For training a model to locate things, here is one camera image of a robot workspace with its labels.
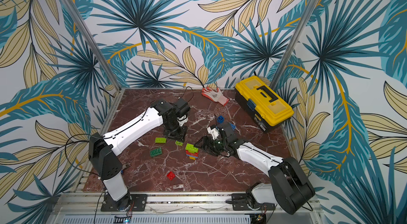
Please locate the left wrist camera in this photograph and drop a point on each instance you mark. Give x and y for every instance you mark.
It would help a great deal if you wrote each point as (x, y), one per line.
(182, 108)

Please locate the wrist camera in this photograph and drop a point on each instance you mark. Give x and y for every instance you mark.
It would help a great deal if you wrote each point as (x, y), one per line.
(214, 132)
(182, 108)

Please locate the blue brick near toolbox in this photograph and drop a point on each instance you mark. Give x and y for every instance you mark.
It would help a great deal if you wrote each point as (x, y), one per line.
(232, 125)

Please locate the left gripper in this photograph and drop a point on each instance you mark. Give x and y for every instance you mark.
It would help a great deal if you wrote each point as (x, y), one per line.
(180, 137)

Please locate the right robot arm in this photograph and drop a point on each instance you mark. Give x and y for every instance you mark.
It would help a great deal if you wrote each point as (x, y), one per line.
(289, 187)

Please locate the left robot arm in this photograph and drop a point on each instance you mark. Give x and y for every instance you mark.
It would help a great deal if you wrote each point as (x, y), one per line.
(105, 149)

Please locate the left aluminium post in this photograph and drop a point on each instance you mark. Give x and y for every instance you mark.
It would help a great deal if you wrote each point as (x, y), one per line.
(86, 34)

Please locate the light green long brick left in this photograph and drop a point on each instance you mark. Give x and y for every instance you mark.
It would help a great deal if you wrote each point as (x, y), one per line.
(160, 140)

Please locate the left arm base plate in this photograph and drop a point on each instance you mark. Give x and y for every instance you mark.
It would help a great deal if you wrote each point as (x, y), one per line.
(131, 202)

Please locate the small red brick front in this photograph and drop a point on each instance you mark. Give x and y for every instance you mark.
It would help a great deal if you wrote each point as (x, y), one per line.
(171, 176)

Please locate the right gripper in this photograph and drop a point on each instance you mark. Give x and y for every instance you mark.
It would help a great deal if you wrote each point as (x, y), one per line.
(213, 143)

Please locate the yellow black toolbox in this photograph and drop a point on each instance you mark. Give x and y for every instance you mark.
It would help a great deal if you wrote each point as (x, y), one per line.
(261, 103)

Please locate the aluminium front rail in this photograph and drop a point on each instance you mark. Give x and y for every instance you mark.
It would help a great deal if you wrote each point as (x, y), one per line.
(177, 208)

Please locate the dark blue square brick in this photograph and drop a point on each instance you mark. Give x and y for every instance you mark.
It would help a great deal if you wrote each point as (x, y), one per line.
(220, 119)

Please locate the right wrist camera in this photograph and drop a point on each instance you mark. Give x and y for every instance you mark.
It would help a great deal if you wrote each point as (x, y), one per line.
(214, 132)

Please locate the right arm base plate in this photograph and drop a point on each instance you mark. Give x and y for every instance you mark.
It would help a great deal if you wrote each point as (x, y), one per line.
(245, 202)

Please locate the red white work glove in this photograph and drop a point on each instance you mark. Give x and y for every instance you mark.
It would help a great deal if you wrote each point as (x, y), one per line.
(215, 95)

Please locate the right aluminium post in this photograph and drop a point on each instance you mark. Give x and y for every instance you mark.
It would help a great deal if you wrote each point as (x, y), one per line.
(308, 10)

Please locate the dark green long brick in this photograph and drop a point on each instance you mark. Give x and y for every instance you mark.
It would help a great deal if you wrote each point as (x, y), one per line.
(155, 152)

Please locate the aluminium post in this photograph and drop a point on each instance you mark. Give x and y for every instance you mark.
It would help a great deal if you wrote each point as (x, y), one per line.
(86, 34)
(308, 10)

